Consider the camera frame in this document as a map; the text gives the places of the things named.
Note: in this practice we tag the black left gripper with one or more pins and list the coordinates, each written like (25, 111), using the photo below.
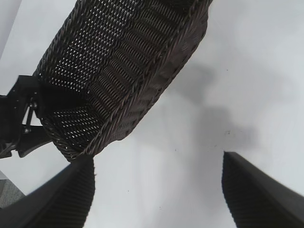
(14, 114)

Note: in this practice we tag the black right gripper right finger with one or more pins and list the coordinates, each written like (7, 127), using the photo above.
(261, 202)

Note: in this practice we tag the dark brown woven basket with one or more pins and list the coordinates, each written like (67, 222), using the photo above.
(130, 59)

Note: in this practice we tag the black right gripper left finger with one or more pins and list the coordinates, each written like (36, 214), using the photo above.
(54, 204)

